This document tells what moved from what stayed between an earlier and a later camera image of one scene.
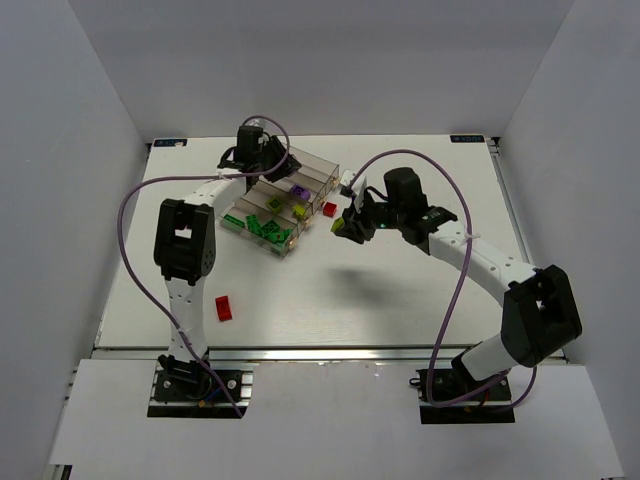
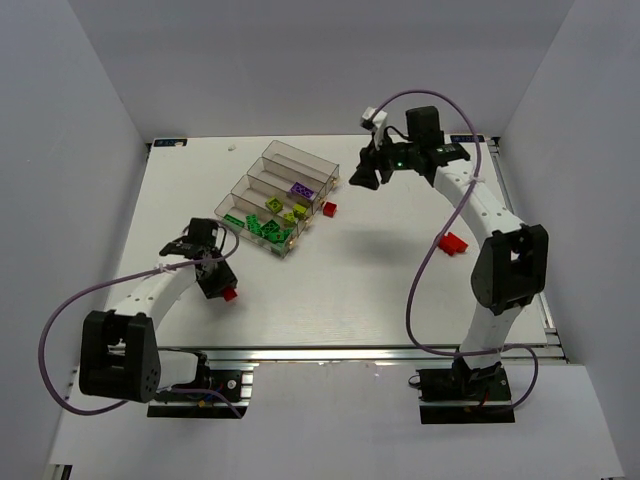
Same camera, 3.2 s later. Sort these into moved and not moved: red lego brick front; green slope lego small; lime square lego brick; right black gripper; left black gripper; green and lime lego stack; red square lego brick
Moved: left black gripper; right black gripper; red lego brick front
Not moved: green slope lego small; green and lime lego stack; red square lego brick; lime square lego brick
